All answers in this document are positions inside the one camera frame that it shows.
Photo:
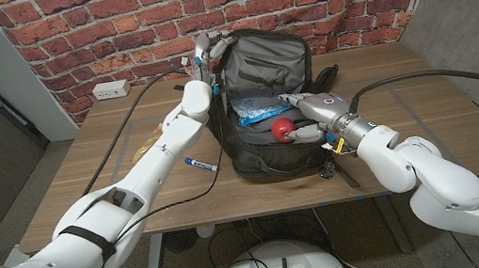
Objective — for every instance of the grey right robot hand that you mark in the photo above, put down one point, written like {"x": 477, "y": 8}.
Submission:
{"x": 326, "y": 109}

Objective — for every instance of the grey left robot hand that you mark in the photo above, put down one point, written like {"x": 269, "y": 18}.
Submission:
{"x": 203, "y": 51}

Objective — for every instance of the red ball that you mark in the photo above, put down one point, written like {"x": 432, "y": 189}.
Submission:
{"x": 281, "y": 128}

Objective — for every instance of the black backpack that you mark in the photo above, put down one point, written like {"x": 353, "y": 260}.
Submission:
{"x": 258, "y": 64}

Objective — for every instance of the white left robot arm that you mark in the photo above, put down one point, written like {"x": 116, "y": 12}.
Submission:
{"x": 92, "y": 227}

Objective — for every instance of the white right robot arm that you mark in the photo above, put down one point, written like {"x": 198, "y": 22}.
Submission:
{"x": 443, "y": 189}

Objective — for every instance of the blue and white marker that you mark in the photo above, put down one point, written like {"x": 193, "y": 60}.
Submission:
{"x": 201, "y": 164}

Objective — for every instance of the blue and white plastic package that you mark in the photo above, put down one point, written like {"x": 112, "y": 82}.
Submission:
{"x": 257, "y": 110}

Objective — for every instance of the red brick print backdrop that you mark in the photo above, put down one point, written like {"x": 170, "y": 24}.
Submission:
{"x": 108, "y": 20}

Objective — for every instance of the white power outlet box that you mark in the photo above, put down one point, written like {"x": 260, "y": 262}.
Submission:
{"x": 111, "y": 90}

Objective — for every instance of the golden plastic wrapper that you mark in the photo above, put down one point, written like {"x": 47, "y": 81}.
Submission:
{"x": 146, "y": 145}

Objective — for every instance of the dark table leg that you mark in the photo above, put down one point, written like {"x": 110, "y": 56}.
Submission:
{"x": 393, "y": 225}

